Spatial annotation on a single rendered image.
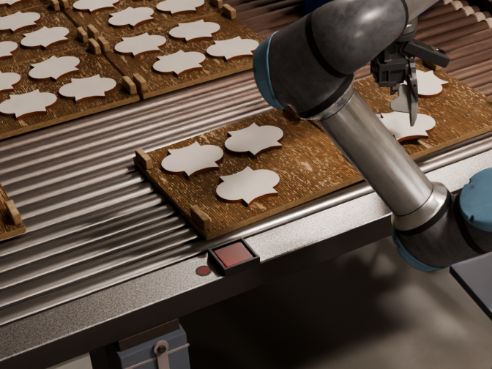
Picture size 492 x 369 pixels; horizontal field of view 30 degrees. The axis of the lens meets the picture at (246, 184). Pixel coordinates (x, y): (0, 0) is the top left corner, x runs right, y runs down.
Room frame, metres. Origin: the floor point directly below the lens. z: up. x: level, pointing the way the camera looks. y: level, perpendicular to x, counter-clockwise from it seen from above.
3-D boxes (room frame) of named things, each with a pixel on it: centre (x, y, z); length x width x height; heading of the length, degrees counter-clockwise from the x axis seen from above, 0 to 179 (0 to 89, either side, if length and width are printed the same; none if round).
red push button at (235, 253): (1.39, 0.03, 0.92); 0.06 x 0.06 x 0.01; 26
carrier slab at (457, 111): (1.90, -0.38, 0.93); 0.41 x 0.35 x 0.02; 117
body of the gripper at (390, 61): (1.77, -0.34, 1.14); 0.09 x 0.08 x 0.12; 98
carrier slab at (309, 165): (1.70, -0.01, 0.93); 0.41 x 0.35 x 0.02; 118
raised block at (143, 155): (1.72, 0.22, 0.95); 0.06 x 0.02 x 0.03; 28
